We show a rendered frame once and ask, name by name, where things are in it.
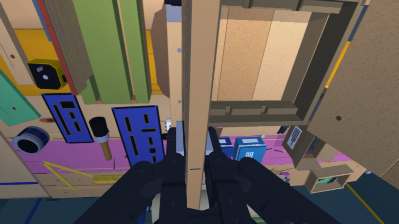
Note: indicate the tan divider board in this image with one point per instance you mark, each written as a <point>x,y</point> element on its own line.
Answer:
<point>202,93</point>

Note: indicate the purple mat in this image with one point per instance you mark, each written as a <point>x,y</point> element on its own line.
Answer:
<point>78,155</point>

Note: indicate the yellow black tape measure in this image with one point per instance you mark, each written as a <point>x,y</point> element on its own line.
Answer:
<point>46,76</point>

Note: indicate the tan wooden board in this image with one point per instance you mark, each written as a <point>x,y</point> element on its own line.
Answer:
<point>12,37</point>
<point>15,168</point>

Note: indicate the small open wooden box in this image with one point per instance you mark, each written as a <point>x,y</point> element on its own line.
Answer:
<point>330,172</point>

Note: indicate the black bristle brush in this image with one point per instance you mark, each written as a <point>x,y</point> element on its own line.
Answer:
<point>100,130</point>

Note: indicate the green wooden pallet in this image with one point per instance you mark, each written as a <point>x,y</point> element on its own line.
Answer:
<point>93,46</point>

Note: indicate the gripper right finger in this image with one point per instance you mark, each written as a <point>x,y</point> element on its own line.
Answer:
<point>218,177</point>

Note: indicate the pine crate body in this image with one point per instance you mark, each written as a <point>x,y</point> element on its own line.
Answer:
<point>265,62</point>

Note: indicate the dark blue tape roll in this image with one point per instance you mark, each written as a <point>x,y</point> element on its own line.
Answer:
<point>31,141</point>

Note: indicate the blue stencil panel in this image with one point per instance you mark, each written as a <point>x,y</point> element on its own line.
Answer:
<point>67,120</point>
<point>138,134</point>

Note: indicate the cardboard box with label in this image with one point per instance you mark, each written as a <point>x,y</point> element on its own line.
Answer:
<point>300,149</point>

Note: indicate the brown board stack red edge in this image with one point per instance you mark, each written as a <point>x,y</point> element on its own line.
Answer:
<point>62,31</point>

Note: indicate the speckled brown crate lid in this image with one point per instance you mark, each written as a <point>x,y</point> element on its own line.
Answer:
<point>358,93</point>

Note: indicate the blue box white label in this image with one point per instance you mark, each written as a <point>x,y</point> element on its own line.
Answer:
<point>226,148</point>
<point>249,149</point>

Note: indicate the yellow mat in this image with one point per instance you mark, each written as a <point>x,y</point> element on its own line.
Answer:
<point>31,43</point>

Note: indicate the brown speckled board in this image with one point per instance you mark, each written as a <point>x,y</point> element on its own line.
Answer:
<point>160,46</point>

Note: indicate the yellow folding ruler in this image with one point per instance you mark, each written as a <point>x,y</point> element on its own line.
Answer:
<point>78,172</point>

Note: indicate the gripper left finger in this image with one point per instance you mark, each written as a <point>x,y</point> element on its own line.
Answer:
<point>173,174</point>

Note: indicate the teal board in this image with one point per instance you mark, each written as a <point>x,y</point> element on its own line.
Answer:
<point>12,99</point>

